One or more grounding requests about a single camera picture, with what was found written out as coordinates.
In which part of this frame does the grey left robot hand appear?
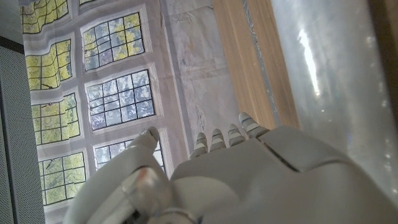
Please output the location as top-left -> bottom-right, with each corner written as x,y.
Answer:
62,111 -> 398,224

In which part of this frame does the cling film roll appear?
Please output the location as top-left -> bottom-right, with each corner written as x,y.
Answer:
270,0 -> 398,200

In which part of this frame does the printed window backdrop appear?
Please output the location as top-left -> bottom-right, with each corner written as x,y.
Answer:
18,0 -> 246,224

